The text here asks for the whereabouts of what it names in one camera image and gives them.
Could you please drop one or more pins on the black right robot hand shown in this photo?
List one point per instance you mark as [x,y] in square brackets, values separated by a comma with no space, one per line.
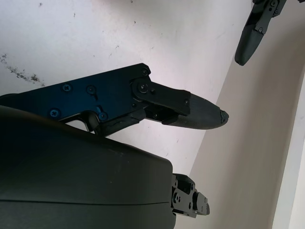
[83,171]

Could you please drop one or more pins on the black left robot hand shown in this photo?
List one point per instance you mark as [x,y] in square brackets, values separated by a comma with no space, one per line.
[252,38]

